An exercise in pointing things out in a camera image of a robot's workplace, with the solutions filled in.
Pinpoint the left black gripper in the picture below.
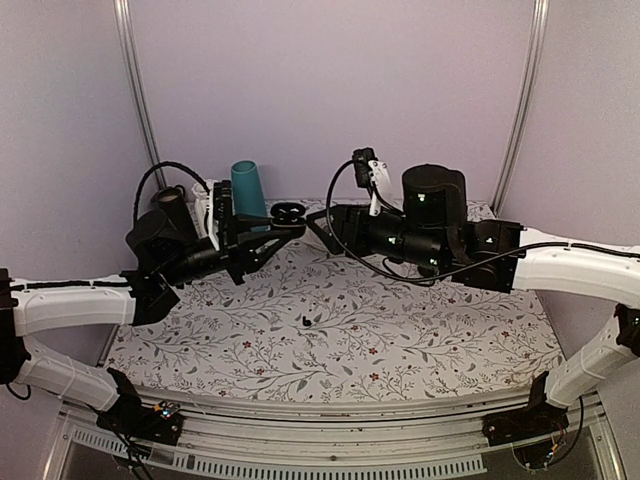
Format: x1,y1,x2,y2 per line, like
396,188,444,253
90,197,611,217
160,212,291,287

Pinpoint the black earbud charging case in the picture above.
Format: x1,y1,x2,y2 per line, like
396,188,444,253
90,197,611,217
270,202,306,229

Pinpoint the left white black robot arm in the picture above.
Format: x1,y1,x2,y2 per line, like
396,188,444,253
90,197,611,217
1,203,306,434

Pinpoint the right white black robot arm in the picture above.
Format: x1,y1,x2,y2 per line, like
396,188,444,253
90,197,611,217
307,160,639,436

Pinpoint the teal vase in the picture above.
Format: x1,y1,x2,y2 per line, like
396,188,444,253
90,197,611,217
231,159,267,219

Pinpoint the white ribbed vase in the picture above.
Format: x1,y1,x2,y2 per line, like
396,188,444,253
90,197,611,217
191,182,210,235

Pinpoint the black cylinder vase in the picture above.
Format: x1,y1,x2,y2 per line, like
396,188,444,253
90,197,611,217
155,186,197,242

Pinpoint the floral tablecloth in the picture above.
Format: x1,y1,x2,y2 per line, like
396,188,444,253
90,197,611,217
106,233,564,403

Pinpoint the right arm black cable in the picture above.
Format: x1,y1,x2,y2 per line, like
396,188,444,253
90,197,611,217
325,159,571,281

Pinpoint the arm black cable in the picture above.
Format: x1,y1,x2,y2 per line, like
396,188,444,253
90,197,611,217
325,159,571,281
132,160,214,221

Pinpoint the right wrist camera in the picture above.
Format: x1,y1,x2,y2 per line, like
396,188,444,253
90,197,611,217
351,147,393,216

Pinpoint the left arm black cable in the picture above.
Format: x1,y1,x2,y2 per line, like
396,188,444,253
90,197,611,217
132,160,214,221

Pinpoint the aluminium front rail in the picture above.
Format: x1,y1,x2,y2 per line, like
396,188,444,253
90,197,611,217
42,394,626,480

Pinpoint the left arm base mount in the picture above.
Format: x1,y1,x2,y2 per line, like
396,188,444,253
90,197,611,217
96,399,185,446

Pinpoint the left aluminium frame post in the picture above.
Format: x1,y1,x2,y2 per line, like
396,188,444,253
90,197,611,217
113,0,160,166

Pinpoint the aluminium frame post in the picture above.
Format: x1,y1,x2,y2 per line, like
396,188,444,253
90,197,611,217
490,0,550,216
113,0,160,166

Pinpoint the right aluminium frame post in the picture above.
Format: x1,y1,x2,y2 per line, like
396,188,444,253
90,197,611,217
490,0,550,216

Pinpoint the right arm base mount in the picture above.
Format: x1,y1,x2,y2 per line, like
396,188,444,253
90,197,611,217
482,406,569,470

